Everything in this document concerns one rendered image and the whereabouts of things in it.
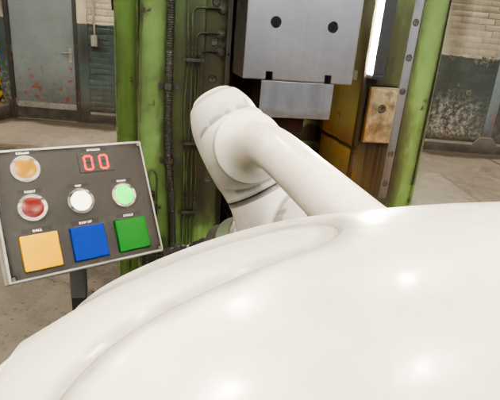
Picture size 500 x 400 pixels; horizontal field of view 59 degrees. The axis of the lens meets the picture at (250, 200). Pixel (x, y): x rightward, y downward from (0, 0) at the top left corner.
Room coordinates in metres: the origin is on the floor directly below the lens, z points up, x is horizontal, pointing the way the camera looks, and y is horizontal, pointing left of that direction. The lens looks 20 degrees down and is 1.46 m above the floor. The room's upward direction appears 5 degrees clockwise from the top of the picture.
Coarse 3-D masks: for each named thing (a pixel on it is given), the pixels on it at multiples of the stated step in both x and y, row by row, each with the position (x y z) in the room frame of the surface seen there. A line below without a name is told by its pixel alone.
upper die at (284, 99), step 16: (240, 80) 1.45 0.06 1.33; (256, 80) 1.23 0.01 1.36; (272, 80) 1.19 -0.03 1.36; (256, 96) 1.21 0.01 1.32; (272, 96) 1.19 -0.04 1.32; (288, 96) 1.20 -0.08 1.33; (304, 96) 1.21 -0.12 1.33; (320, 96) 1.22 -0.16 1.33; (272, 112) 1.19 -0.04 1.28; (288, 112) 1.20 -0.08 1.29; (304, 112) 1.21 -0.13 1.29; (320, 112) 1.22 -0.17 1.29
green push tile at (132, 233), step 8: (120, 224) 0.94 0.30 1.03; (128, 224) 0.95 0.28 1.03; (136, 224) 0.96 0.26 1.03; (144, 224) 0.98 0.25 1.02; (120, 232) 0.93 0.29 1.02; (128, 232) 0.94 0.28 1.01; (136, 232) 0.95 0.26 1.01; (144, 232) 0.97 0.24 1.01; (120, 240) 0.92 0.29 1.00; (128, 240) 0.93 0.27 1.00; (136, 240) 0.94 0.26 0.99; (144, 240) 0.96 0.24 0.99; (120, 248) 0.92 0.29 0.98; (128, 248) 0.92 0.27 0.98; (136, 248) 0.94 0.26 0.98
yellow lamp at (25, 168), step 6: (18, 162) 0.90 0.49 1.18; (24, 162) 0.91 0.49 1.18; (30, 162) 0.91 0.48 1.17; (18, 168) 0.89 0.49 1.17; (24, 168) 0.90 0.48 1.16; (30, 168) 0.91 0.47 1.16; (36, 168) 0.91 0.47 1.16; (18, 174) 0.89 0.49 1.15; (24, 174) 0.89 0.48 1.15; (30, 174) 0.90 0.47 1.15
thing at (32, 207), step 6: (30, 198) 0.87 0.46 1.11; (36, 198) 0.88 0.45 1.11; (24, 204) 0.86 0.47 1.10; (30, 204) 0.87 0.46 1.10; (36, 204) 0.87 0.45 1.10; (42, 204) 0.88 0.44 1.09; (24, 210) 0.85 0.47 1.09; (30, 210) 0.86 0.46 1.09; (36, 210) 0.87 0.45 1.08; (42, 210) 0.87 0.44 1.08; (30, 216) 0.86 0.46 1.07; (36, 216) 0.86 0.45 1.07
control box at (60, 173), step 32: (0, 160) 0.88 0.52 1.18; (32, 160) 0.92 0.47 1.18; (64, 160) 0.96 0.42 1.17; (96, 160) 1.00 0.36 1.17; (128, 160) 1.04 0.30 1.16; (0, 192) 0.85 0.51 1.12; (32, 192) 0.88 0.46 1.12; (64, 192) 0.92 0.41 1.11; (96, 192) 0.96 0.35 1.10; (0, 224) 0.82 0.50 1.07; (32, 224) 0.85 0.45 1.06; (64, 224) 0.89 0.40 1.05; (0, 256) 0.83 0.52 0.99; (64, 256) 0.85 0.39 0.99; (128, 256) 0.92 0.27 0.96
